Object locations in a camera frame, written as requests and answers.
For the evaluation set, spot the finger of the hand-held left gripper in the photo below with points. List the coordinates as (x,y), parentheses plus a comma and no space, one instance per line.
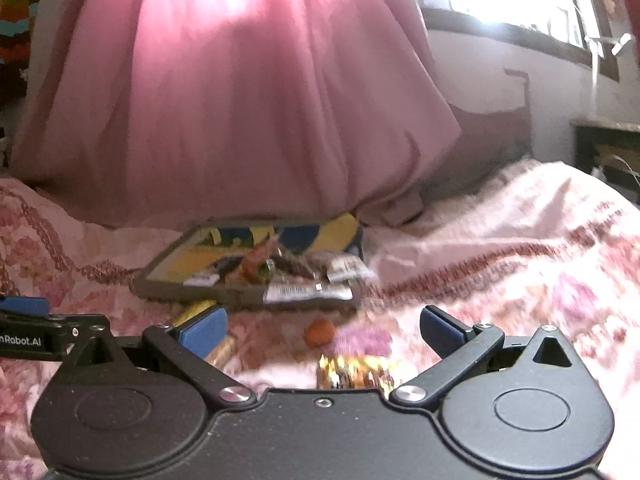
(22,306)

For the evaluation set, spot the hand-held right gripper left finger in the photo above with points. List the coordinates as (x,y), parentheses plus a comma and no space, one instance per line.
(200,332)

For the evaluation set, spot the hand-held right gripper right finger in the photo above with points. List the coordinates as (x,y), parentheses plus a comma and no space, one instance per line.
(439,332)

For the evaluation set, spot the blue yellow printed tray box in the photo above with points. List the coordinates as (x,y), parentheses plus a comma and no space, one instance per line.
(170,265)

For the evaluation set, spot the gold foil snack packet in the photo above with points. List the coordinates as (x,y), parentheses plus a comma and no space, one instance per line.
(350,372)

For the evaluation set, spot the clear barcode snack packet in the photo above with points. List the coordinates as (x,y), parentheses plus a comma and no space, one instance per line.
(310,292)

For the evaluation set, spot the small white snack packet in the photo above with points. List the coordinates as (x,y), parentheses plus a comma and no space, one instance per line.
(202,280)

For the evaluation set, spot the pink floral blanket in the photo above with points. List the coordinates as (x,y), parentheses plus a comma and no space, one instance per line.
(500,270)

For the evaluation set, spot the orange snack packet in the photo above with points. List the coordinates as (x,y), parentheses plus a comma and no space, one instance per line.
(252,260)

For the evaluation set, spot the clear white snack packet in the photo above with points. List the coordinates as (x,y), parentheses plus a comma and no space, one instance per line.
(350,266)

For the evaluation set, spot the round orange snack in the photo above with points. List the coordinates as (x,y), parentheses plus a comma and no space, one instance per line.
(321,333)

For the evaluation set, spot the brown snack packet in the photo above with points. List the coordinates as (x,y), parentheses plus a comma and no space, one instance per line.
(297,266)

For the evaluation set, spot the pink curtain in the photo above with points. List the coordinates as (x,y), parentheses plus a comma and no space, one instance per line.
(250,110)

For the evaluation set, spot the dark wooden cabinet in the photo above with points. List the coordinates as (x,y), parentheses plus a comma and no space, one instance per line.
(607,152)

